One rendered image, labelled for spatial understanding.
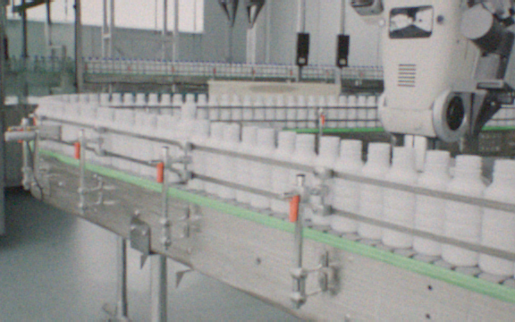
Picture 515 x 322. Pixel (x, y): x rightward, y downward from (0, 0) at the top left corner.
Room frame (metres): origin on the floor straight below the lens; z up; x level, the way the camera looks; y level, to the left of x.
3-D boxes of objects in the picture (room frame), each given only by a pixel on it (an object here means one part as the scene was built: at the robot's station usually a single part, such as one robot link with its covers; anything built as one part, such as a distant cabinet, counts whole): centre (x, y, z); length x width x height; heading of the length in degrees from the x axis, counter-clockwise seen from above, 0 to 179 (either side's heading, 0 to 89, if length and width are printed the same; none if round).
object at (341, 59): (7.90, -0.98, 1.55); 0.17 x 0.15 x 0.42; 112
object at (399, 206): (1.04, -0.24, 1.08); 0.06 x 0.06 x 0.17
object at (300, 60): (7.70, -0.47, 1.55); 0.17 x 0.15 x 0.42; 112
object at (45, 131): (2.07, 0.74, 0.96); 0.23 x 0.10 x 0.27; 130
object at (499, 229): (0.90, -0.36, 1.08); 0.06 x 0.06 x 0.17
